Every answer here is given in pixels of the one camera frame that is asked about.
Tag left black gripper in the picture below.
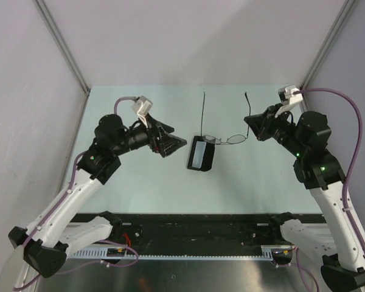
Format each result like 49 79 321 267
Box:
112 113 186 157

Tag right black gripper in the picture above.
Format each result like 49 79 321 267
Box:
244 103 307 158

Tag thin wire-frame glasses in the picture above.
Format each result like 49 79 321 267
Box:
200 91 250 145

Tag blue cleaning cloth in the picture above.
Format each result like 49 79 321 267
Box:
192 141 206 169

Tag black glasses case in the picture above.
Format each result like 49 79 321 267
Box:
187 136 215 172

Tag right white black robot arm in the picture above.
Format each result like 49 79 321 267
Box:
244 104 365 291

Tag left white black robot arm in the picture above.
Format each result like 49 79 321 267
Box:
9 114 187 278

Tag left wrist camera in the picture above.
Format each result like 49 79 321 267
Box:
131 96 153 128

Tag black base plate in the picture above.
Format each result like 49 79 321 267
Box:
69 212 326 257

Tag slotted cable duct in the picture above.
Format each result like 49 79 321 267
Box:
67 245 296 262

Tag right aluminium corner post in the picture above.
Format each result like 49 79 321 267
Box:
298 0 358 92

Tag aluminium corner post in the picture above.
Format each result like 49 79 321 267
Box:
33 0 91 97
298 0 358 92

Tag left aluminium corner post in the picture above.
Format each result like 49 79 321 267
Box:
33 0 91 97

